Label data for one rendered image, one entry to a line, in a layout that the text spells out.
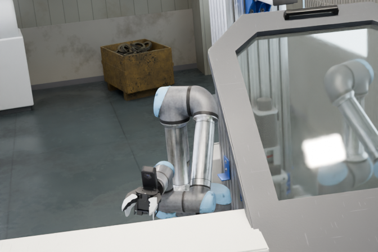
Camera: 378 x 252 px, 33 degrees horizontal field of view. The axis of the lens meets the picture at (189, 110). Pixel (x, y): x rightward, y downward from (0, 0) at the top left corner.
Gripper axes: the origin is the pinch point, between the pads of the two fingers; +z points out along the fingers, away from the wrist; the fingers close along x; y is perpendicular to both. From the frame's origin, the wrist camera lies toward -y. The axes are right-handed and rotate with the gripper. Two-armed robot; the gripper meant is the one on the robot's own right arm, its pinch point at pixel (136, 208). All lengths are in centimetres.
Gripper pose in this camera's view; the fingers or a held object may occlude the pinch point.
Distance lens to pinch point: 199.5
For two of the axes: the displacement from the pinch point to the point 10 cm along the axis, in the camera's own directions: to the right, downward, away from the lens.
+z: -2.2, 3.1, -9.2
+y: -0.5, 9.4, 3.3
